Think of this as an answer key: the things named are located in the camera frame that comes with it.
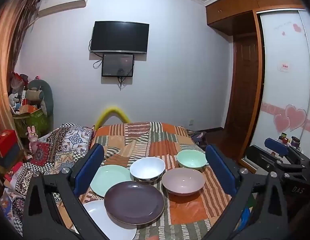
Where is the brown curtain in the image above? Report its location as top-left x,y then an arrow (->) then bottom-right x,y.
0,0 -> 41,155

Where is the pink rabbit toy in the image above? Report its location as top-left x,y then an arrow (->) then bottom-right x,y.
27,126 -> 39,153

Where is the dark blue box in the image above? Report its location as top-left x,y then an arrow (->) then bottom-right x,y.
0,142 -> 22,171

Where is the white air conditioner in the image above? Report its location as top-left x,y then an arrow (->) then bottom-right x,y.
37,0 -> 90,18

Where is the patterned quilt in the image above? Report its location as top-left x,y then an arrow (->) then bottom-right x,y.
0,123 -> 96,230

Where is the white bowl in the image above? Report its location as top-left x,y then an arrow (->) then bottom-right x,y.
129,157 -> 166,183

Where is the wooden room door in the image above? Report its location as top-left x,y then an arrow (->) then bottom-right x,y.
220,34 -> 261,153

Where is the grey plush toy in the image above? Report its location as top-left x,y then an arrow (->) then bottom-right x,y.
26,79 -> 54,120

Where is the light green plate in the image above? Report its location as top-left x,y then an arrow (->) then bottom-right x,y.
90,164 -> 132,197

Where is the green box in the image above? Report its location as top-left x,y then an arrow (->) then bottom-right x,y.
13,107 -> 49,137

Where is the wooden wardrobe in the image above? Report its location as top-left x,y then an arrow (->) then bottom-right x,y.
205,0 -> 310,173

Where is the green blue-edged mat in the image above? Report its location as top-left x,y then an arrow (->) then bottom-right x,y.
241,195 -> 257,231

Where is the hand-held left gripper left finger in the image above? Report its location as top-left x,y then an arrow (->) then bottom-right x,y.
21,144 -> 113,240

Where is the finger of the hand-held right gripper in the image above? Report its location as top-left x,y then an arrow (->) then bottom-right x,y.
264,137 -> 309,167
245,145 -> 286,175

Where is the striped patchwork blanket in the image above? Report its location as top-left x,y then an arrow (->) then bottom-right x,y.
57,122 -> 248,240

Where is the white plate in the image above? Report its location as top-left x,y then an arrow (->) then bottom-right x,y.
83,200 -> 137,240

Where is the pink bowl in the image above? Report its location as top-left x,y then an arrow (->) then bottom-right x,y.
161,168 -> 206,197

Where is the red and white door sticker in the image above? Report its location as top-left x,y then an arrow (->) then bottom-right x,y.
278,62 -> 294,72

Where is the purple fabric item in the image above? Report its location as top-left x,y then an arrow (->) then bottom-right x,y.
192,131 -> 208,146

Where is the small black monitor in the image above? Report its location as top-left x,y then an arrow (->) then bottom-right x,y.
102,53 -> 135,77

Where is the red box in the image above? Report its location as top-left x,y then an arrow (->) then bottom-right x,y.
0,129 -> 18,156

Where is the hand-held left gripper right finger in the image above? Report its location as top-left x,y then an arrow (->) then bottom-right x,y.
200,144 -> 289,240

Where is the black wall television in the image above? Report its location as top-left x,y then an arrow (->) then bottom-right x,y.
90,21 -> 150,55

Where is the light green bowl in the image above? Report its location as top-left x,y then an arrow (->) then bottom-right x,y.
176,150 -> 208,169

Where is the red plastic bag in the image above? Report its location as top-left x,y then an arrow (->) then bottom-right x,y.
12,72 -> 29,90

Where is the purple plate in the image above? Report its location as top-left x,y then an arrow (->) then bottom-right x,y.
104,181 -> 165,226

